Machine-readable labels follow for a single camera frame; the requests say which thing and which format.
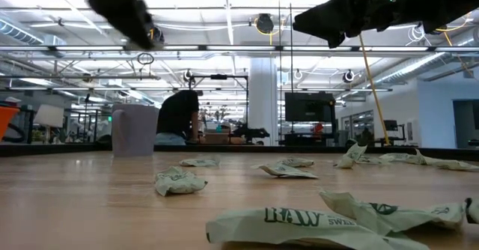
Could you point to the white board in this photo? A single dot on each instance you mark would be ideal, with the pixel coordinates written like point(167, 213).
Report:
point(48, 115)

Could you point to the silver ventilation duct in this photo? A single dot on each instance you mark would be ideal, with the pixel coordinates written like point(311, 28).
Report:
point(411, 68)
point(18, 33)

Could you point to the long ceiling light strip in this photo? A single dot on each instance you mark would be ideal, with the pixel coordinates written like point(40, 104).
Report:
point(90, 48)

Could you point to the small black monitor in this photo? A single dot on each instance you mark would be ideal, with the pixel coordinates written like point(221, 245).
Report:
point(391, 125)

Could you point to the white building column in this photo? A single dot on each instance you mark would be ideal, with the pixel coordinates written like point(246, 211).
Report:
point(262, 104)

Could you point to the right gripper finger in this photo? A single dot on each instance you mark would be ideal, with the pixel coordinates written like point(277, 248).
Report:
point(337, 41)
point(325, 18)

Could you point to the green packet with RAW print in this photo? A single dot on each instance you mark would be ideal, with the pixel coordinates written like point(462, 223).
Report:
point(284, 231)

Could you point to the cardboard box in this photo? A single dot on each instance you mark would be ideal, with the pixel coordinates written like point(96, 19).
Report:
point(216, 138)

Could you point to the black metal rig frame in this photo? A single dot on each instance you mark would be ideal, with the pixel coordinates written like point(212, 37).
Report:
point(219, 76)

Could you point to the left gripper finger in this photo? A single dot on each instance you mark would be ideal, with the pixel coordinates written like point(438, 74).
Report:
point(140, 27)

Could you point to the person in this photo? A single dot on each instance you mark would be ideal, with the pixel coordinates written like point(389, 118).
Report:
point(176, 115)

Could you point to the large black monitor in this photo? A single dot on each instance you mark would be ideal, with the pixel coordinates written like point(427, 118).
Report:
point(308, 108)

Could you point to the blue door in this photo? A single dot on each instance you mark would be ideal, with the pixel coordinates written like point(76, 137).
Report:
point(464, 126)

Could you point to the plastic cup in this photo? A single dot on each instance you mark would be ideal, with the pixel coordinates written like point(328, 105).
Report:
point(134, 134)

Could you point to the black background robot arm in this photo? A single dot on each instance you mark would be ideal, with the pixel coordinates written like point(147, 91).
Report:
point(250, 133)

